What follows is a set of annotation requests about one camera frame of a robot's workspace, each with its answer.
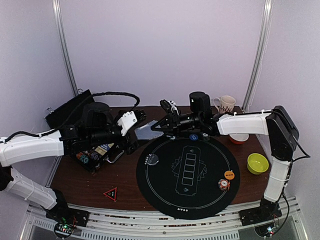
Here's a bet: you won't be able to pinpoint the patterned ceramic mug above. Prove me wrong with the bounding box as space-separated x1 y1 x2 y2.
212 95 236 114

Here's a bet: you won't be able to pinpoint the yellow green bowl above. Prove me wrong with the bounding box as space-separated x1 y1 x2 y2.
247 153 269 175

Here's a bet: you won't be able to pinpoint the right aluminium post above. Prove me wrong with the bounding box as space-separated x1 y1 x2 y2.
242 0 274 112

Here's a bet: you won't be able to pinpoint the black poker chip case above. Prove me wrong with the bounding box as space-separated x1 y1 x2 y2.
45 90 118 173

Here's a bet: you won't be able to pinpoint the orange white bowl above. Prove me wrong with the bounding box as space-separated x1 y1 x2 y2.
229 133 249 145

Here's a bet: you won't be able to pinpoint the left aluminium post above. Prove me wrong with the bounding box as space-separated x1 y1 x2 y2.
52 0 78 96

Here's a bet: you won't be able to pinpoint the orange big blind button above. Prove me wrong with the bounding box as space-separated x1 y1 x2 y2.
224 170 235 181

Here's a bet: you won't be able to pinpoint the round black poker mat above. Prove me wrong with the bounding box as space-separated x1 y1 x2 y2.
136 133 241 220

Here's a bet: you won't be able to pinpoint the blue small blind button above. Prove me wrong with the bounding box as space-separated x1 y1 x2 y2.
189 134 199 141

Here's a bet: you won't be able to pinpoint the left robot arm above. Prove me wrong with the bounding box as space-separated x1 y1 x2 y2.
0 102 146 222

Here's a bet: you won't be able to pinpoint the poker chip rows in case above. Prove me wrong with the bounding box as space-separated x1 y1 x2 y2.
75 143 114 165

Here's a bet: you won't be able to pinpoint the aluminium front rail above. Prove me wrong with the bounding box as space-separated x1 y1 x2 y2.
21 196 301 240

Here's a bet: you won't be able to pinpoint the deck of blue cards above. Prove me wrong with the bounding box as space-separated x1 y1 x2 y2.
134 120 164 140

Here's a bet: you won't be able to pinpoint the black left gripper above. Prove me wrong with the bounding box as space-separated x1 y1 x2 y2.
88 112 149 155

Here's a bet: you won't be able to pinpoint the clear acrylic dealer button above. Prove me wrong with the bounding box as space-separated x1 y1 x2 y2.
146 154 159 166

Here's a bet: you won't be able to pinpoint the aluminium post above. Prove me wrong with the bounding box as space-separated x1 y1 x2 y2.
52 0 78 96
242 0 274 112

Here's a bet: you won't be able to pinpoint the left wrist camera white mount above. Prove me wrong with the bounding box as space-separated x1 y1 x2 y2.
116 109 147 137

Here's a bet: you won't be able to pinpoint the red black triangular token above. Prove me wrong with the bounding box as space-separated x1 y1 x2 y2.
103 187 118 202

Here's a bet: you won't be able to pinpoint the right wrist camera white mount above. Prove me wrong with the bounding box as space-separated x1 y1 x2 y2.
159 99 181 115

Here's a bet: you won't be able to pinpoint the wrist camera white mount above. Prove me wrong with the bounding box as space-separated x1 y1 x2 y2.
116 109 147 137
159 99 181 115

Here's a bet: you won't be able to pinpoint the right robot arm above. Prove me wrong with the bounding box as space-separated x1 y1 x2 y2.
151 91 300 221

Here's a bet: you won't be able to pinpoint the orange poker chip stack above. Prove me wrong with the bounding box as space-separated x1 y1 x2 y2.
218 179 230 191

